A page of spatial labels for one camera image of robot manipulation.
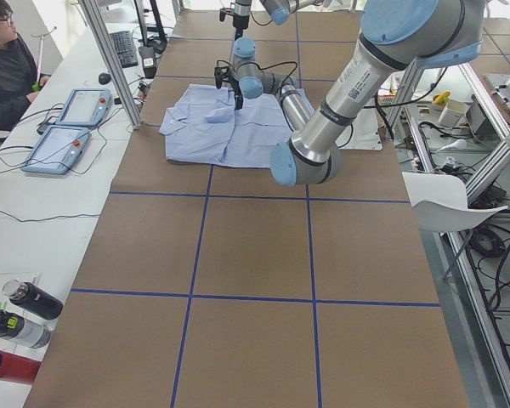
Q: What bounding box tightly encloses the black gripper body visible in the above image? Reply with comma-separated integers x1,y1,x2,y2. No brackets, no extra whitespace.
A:
232,3,251,30
229,77,243,99

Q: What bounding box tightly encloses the light blue striped shirt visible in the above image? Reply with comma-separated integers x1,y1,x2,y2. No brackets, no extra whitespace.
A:
159,84,292,168

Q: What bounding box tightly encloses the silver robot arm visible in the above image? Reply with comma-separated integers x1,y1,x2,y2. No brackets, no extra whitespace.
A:
226,1,486,185
219,0,330,39

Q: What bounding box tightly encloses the black keyboard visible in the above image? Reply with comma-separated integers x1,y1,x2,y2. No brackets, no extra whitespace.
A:
109,31,138,68

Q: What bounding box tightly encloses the black computer mouse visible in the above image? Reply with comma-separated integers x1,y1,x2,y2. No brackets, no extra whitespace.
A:
98,72,111,85

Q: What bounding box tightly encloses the upper blue teach pendant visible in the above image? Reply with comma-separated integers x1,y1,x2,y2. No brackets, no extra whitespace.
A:
55,88,113,128

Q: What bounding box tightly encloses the blue teach pendant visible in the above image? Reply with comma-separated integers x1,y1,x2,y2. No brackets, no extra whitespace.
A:
20,125,90,175
55,88,113,128

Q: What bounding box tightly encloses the lower blue teach pendant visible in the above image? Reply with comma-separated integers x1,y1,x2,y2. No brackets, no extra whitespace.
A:
20,125,90,175

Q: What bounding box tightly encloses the white plastic chair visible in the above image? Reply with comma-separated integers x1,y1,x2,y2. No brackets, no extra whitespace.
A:
402,172,508,233

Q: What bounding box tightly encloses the seated person in black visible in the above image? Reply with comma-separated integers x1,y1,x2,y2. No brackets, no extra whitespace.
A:
0,1,49,131

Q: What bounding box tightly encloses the grey black water bottle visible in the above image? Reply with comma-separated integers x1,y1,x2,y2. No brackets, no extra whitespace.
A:
0,309,51,349

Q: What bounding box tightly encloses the red bottle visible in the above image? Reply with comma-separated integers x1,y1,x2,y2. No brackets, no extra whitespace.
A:
0,350,41,385

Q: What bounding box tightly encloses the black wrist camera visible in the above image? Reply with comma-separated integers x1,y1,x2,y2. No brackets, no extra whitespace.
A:
213,59,234,89
218,8,234,22

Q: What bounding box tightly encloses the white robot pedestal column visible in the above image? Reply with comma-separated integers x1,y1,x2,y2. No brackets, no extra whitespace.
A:
336,109,383,150

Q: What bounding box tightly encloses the grey aluminium frame post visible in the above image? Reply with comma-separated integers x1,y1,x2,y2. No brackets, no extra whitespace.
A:
79,0,142,130

